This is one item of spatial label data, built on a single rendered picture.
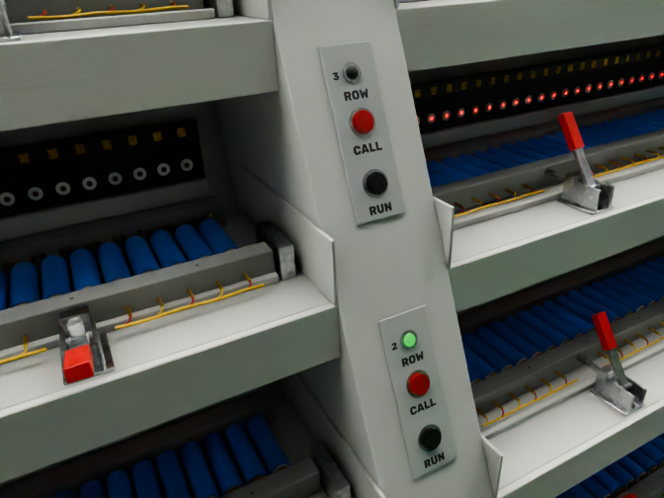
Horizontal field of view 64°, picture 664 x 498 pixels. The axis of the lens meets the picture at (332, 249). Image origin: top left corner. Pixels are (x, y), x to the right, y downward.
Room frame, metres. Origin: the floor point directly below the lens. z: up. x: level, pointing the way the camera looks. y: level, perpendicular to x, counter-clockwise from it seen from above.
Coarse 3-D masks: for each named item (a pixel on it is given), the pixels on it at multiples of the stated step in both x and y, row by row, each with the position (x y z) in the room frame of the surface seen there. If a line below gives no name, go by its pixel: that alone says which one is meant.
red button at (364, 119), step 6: (360, 114) 0.37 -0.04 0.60; (366, 114) 0.37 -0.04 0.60; (354, 120) 0.37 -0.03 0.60; (360, 120) 0.37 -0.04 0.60; (366, 120) 0.37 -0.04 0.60; (372, 120) 0.38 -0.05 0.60; (354, 126) 0.37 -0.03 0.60; (360, 126) 0.37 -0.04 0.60; (366, 126) 0.37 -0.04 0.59; (372, 126) 0.38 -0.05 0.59; (360, 132) 0.37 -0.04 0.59; (366, 132) 0.37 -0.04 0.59
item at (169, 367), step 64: (192, 192) 0.49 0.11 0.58; (256, 192) 0.47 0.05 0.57; (320, 256) 0.36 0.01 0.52; (192, 320) 0.35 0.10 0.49; (256, 320) 0.35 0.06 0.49; (320, 320) 0.36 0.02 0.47; (0, 384) 0.30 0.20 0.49; (128, 384) 0.31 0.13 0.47; (192, 384) 0.33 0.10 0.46; (256, 384) 0.35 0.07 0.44; (0, 448) 0.28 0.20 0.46; (64, 448) 0.30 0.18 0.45
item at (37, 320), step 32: (224, 256) 0.39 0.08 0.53; (256, 256) 0.39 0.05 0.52; (96, 288) 0.35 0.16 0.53; (128, 288) 0.35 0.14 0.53; (160, 288) 0.36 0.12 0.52; (192, 288) 0.37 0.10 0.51; (256, 288) 0.37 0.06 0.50; (0, 320) 0.32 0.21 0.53; (32, 320) 0.33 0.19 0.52; (96, 320) 0.35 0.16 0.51; (128, 320) 0.34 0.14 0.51; (32, 352) 0.32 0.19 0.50
